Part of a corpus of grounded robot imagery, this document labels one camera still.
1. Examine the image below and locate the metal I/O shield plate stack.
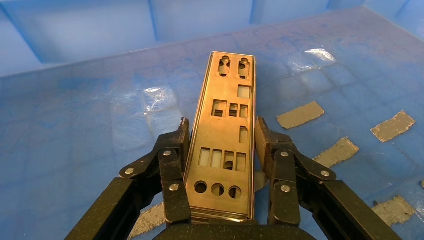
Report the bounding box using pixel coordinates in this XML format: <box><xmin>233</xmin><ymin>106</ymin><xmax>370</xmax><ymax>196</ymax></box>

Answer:
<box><xmin>188</xmin><ymin>206</ymin><xmax>256</xmax><ymax>223</ymax></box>

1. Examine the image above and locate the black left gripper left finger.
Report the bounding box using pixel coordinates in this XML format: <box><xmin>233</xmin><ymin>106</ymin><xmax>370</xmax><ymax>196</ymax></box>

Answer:
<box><xmin>66</xmin><ymin>117</ymin><xmax>193</xmax><ymax>240</ymax></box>

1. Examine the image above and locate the grey tape strip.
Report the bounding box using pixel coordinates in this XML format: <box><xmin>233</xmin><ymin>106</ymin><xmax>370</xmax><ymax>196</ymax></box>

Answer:
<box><xmin>127</xmin><ymin>202</ymin><xmax>167</xmax><ymax>240</ymax></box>
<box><xmin>370</xmin><ymin>110</ymin><xmax>417</xmax><ymax>144</ymax></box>
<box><xmin>275</xmin><ymin>100</ymin><xmax>326</xmax><ymax>130</ymax></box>
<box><xmin>312</xmin><ymin>137</ymin><xmax>360</xmax><ymax>169</ymax></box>
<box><xmin>254</xmin><ymin>170</ymin><xmax>270</xmax><ymax>193</ymax></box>
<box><xmin>370</xmin><ymin>195</ymin><xmax>417</xmax><ymax>227</ymax></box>

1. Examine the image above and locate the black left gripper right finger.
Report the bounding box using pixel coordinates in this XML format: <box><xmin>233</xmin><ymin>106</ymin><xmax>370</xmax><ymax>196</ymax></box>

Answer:
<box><xmin>255</xmin><ymin>115</ymin><xmax>402</xmax><ymax>240</ymax></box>

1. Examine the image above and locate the blue plastic tray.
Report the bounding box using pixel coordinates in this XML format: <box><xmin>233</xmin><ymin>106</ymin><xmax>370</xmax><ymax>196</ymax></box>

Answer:
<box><xmin>0</xmin><ymin>0</ymin><xmax>424</xmax><ymax>240</ymax></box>

